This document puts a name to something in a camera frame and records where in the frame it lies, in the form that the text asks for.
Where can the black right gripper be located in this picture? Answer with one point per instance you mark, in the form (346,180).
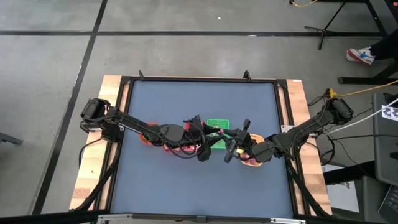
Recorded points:
(242,137)

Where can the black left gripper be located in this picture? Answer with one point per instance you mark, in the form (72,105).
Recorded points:
(197,135)

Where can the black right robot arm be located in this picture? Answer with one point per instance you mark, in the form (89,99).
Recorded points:
(298,130)

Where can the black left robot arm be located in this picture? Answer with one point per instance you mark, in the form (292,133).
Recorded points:
(133,124)

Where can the green slotted plastic basket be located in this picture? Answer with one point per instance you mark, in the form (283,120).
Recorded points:
(217,124)

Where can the red slotted plastic basket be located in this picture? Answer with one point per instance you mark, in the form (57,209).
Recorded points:
(187,125)

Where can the yellow plastic bin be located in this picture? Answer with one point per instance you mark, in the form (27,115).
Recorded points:
(258,137)

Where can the pink plastic bin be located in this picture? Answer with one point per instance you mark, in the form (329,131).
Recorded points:
(171,150)

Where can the orange plastic bin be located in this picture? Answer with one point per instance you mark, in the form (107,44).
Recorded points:
(143,140)

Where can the wooden side board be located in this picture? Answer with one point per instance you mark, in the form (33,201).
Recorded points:
(314,174)
(93,174)

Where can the silver metal bar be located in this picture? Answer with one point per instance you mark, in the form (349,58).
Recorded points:
(280,221)

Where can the light grey box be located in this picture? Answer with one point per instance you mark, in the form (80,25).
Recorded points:
(342,196)

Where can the black stand base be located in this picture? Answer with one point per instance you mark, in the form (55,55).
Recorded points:
(357,80)

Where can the person's shoe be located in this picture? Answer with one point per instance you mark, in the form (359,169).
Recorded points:
(360,55)

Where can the dark grey desk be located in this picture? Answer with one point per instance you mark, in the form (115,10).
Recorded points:
(384,149)

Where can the black tripod stand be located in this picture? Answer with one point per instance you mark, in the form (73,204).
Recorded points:
(334,17)

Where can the printed paper sheet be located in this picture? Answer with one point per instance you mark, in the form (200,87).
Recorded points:
(392,112)

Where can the black keyboard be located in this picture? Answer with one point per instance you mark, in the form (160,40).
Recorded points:
(391,205)

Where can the person's leg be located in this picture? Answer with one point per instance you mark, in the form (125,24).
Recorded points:
(387,45)

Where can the grey metal foot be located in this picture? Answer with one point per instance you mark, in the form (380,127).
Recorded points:
(9,138)

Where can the wrist camera with yellow tag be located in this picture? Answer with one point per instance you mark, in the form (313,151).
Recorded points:
(239,151)

